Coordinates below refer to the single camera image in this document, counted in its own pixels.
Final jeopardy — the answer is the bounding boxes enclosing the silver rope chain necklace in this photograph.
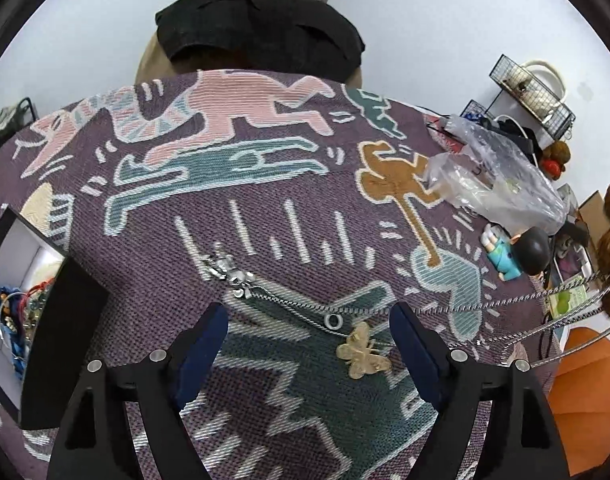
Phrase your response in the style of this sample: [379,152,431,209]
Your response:
[232,267,610,335]

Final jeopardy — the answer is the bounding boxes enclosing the white handbag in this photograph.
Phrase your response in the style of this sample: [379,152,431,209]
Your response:
[505,59,568,122]

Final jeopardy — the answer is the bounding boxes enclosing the black jewelry box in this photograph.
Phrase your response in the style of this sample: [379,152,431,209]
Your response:
[0,207,110,431]

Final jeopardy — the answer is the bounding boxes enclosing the silver charm bracelet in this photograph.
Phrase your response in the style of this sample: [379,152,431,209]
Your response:
[201,242,258,302]

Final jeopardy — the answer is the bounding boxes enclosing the clear plastic bag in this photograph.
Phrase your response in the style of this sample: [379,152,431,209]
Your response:
[423,115,568,234]

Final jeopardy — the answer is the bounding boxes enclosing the black-haired doll figure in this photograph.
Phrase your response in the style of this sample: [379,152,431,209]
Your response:
[481,224,554,281]

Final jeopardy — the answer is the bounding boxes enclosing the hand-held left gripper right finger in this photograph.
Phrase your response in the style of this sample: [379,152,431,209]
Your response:
[389,301,570,480]

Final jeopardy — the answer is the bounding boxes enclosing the black jacket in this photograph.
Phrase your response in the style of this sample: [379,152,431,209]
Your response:
[155,0,367,84]

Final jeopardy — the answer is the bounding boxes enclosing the brown plush toy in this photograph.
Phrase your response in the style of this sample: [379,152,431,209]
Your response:
[537,139,574,181]

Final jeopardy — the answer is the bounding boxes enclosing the black bag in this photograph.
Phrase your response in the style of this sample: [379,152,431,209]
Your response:
[482,114,542,162]

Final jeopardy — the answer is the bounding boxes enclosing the green and white box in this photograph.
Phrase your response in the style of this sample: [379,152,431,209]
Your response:
[547,284,586,319]

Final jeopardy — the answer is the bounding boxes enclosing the black shoe rack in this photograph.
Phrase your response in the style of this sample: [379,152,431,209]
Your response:
[0,99,39,172]

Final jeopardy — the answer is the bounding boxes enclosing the red cord bracelet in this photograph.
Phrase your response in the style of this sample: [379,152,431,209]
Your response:
[26,279,54,303]

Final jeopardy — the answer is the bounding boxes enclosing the brown cardboard box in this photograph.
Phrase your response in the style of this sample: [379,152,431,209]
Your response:
[577,189,606,227]

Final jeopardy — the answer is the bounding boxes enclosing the purple printed blanket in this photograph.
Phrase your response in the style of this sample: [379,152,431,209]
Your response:
[0,67,560,480]

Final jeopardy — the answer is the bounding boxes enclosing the orange stool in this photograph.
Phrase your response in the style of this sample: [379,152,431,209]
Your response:
[544,327,610,477]

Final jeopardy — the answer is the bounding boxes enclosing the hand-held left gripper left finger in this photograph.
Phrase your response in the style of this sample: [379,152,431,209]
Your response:
[48,302,231,480]

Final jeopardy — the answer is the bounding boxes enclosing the butterfly pendant necklace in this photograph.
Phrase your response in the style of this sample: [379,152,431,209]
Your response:
[335,270,610,382]

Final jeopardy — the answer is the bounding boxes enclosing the black wire wall rack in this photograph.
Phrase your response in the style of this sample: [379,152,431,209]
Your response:
[488,53,576,142]

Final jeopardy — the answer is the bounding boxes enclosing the blue beaded bracelet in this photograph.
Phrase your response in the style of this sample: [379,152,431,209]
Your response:
[0,285,27,377]

